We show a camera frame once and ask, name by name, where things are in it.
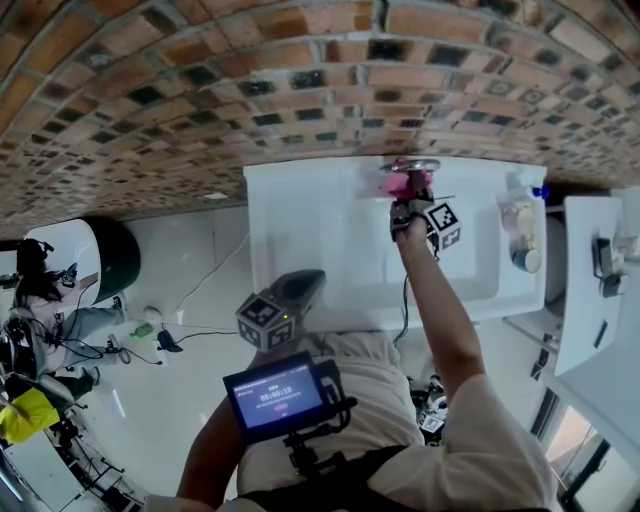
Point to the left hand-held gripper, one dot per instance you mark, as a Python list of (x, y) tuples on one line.
[(265, 325)]

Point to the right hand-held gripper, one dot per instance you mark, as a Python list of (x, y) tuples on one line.
[(445, 225)]

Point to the chrome faucet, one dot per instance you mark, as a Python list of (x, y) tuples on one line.
[(420, 164)]

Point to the pink cloth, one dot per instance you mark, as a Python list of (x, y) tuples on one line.
[(397, 185)]

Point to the person's right forearm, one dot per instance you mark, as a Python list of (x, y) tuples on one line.
[(440, 310)]

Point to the person's left forearm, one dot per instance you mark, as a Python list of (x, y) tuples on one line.
[(210, 440)]

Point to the yellow cloth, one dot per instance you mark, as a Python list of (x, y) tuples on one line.
[(27, 417)]

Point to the person's right hand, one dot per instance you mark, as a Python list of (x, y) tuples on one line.
[(417, 237)]

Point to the white sink basin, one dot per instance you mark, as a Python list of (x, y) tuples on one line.
[(310, 230)]

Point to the pink bottle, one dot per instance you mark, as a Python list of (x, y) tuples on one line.
[(511, 212)]

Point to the white pump bottle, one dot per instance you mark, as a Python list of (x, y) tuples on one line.
[(515, 184)]

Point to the black chest monitor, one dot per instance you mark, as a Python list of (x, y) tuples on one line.
[(275, 397)]

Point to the blue-capped bottle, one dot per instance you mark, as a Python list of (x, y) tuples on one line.
[(540, 191)]

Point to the person's cream t-shirt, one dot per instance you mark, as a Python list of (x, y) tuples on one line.
[(370, 395)]

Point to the dark cup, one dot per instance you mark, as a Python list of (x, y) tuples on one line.
[(526, 260)]

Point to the black power adapter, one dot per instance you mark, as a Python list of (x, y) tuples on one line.
[(169, 341)]

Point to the white round device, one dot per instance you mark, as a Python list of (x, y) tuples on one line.
[(153, 314)]

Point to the green bottle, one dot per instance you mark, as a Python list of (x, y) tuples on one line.
[(142, 331)]

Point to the person's legs and shoes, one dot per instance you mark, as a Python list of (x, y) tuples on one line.
[(430, 410)]

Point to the black chest harness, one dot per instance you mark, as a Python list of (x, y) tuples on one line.
[(370, 465)]

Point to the white dark-sided tub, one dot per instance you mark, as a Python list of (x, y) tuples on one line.
[(115, 255)]

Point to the black charger device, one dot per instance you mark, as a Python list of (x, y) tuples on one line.
[(603, 257)]

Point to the black and white adapter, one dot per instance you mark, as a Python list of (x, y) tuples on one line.
[(615, 285)]

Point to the black flat remote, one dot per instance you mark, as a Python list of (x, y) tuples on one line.
[(600, 334)]

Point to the dark-framed window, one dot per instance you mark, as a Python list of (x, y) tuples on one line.
[(585, 450)]

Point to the white wall socket plate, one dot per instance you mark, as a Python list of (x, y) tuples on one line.
[(214, 196)]

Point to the black monitor mount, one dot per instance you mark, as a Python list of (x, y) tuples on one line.
[(305, 460)]

